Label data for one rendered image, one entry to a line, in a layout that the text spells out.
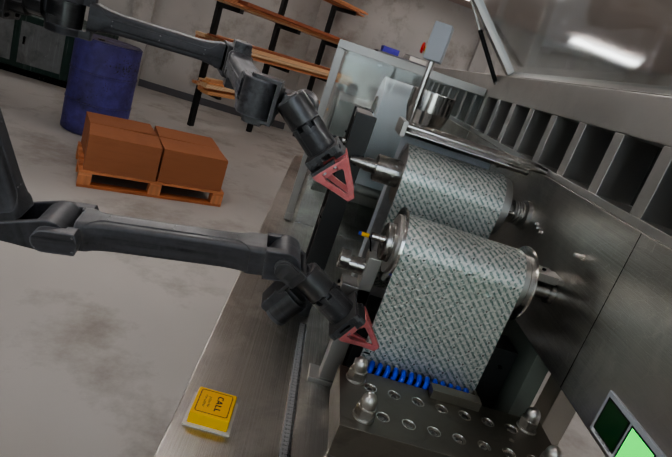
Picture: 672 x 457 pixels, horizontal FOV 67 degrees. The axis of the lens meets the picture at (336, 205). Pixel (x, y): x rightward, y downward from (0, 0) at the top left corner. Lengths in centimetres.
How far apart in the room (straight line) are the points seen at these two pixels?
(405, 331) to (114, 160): 358
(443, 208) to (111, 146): 344
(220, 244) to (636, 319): 66
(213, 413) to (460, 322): 47
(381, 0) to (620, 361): 883
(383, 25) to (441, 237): 859
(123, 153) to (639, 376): 392
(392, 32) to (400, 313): 866
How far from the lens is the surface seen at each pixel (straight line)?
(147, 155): 434
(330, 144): 89
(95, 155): 433
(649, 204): 96
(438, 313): 99
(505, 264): 99
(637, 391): 87
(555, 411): 135
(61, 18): 132
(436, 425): 95
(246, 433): 98
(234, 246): 88
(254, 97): 89
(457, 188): 116
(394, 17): 950
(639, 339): 88
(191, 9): 936
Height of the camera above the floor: 155
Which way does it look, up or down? 16 degrees down
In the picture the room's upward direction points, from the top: 19 degrees clockwise
